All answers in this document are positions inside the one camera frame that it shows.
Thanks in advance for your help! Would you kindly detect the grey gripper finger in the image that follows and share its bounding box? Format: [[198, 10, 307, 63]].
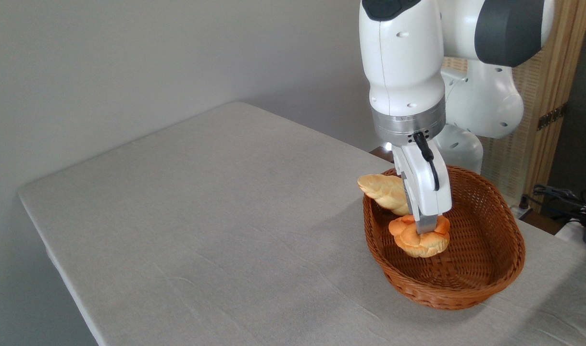
[[414, 214, 439, 235]]

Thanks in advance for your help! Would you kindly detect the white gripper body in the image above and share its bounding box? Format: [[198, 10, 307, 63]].
[[392, 138, 453, 217]]

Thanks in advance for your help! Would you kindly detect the round orange braided bread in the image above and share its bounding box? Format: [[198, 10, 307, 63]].
[[388, 214, 451, 259]]

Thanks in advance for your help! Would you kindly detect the long pale braided bread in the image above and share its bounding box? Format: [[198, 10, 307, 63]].
[[357, 173, 411, 216]]

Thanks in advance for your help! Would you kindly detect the brown woven wicker basket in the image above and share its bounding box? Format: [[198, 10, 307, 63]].
[[362, 163, 526, 310]]

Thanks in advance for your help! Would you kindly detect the dark brown wooden furniture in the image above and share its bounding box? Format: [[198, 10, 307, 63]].
[[369, 146, 395, 165]]

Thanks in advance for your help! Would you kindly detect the black metal screen hinge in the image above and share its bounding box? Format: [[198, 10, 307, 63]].
[[537, 104, 567, 131]]

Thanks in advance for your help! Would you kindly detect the grey tablecloth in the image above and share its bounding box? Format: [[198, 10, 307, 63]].
[[18, 101, 586, 346]]

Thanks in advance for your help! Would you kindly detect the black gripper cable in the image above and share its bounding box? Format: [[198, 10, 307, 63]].
[[413, 132, 441, 192]]

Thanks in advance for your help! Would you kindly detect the black cable bundle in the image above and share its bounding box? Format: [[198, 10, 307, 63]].
[[520, 184, 586, 222]]

